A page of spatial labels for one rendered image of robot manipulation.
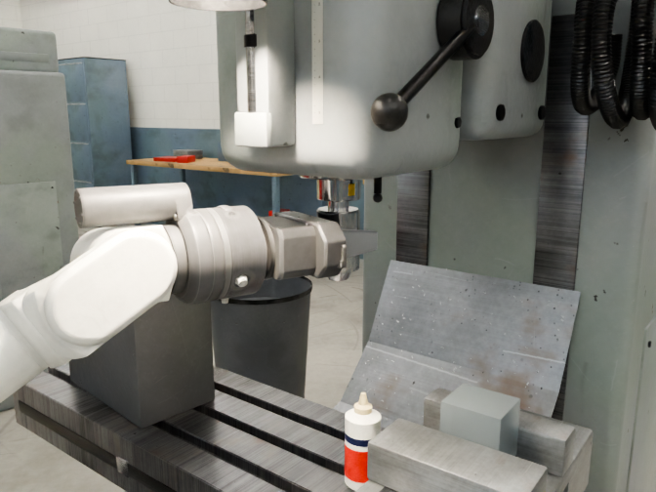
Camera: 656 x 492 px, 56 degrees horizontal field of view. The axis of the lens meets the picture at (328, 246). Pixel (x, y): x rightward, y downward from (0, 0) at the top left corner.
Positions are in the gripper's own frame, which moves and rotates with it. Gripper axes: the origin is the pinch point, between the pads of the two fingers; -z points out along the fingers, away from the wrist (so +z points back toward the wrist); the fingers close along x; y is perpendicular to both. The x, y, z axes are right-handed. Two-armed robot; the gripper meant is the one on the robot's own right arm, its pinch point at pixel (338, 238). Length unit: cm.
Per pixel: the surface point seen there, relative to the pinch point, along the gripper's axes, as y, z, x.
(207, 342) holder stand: 18.4, 5.9, 23.9
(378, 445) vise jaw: 16.8, 4.4, -13.4
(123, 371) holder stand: 20.6, 17.4, 25.2
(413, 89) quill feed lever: -15.2, 2.8, -14.7
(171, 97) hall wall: -35, -215, 668
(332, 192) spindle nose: -5.3, 1.9, -1.6
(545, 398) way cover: 25.4, -32.4, -4.4
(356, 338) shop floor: 122, -177, 237
